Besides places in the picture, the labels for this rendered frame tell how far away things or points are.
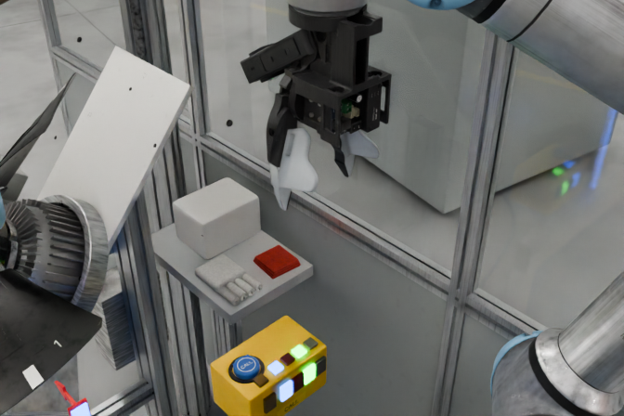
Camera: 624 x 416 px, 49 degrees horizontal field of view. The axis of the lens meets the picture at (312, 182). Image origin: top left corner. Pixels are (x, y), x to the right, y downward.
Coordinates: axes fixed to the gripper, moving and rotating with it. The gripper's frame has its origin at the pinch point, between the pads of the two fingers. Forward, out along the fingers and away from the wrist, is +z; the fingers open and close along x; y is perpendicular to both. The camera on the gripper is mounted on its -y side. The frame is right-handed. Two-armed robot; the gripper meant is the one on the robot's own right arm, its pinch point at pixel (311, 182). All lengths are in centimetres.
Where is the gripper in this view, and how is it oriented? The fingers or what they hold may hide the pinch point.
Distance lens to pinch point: 74.2
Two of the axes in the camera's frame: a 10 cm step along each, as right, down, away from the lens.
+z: 0.0, 8.4, 5.4
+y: 6.9, 3.9, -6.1
